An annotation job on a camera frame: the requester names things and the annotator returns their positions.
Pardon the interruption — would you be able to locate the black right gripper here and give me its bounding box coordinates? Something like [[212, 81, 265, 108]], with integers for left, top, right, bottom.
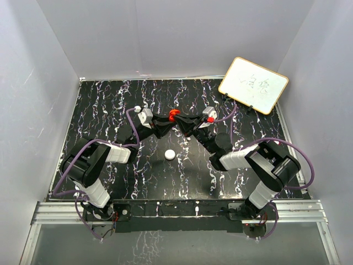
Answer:
[[174, 113, 216, 155]]

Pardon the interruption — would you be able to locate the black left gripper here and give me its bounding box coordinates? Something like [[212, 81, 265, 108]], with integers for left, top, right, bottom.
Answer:
[[131, 113, 178, 147]]

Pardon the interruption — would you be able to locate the orange charging case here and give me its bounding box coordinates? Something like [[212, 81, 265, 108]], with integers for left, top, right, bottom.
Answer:
[[169, 109, 180, 123]]

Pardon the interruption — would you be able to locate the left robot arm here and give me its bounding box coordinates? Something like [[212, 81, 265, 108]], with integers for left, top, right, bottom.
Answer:
[[61, 109, 180, 220]]

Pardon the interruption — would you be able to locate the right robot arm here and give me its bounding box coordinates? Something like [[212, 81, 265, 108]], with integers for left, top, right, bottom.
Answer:
[[173, 114, 301, 219]]

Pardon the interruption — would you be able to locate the white round charging case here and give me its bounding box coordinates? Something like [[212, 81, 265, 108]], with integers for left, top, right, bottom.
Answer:
[[164, 149, 176, 161]]

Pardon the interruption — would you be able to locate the yellow framed whiteboard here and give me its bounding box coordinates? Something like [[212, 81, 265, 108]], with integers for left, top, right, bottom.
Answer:
[[218, 57, 289, 115]]

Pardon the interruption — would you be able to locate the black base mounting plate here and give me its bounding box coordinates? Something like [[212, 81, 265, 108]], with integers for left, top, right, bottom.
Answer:
[[81, 200, 278, 237]]

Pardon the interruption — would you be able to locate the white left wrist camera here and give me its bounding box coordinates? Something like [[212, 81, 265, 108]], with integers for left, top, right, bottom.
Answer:
[[134, 105, 153, 129]]

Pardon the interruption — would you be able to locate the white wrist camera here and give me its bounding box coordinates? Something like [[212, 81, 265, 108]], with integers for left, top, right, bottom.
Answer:
[[134, 105, 153, 129], [199, 107, 217, 129]]

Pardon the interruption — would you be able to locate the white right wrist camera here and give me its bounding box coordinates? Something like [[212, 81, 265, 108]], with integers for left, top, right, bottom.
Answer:
[[199, 107, 217, 129]]

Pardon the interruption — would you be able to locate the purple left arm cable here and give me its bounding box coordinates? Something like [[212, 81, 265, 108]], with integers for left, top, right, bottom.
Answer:
[[52, 107, 143, 243]]

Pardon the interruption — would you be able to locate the aluminium frame rail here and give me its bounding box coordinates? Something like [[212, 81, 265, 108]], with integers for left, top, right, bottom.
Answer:
[[20, 199, 340, 264]]

